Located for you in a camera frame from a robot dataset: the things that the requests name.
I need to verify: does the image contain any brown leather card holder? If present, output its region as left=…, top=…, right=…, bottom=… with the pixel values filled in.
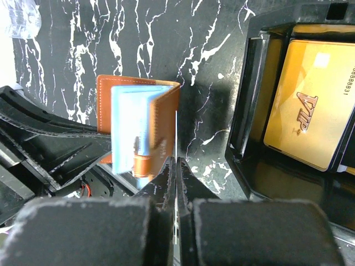
left=97, top=75, right=181, bottom=180

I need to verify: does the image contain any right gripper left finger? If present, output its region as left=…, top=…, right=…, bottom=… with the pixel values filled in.
left=133, top=156, right=175, bottom=212

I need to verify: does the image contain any gold VIP card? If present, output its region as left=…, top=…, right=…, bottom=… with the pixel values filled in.
left=263, top=39, right=354, bottom=172

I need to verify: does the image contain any black card box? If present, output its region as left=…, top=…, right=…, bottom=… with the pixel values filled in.
left=225, top=1, right=354, bottom=230

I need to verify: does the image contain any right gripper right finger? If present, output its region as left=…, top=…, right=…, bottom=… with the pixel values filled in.
left=176, top=157, right=220, bottom=215

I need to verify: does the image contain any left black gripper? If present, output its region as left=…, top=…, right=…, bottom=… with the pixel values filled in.
left=0, top=85, right=117, bottom=222

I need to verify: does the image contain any clear plastic water bottle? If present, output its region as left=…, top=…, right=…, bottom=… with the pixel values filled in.
left=1, top=1, right=42, bottom=39

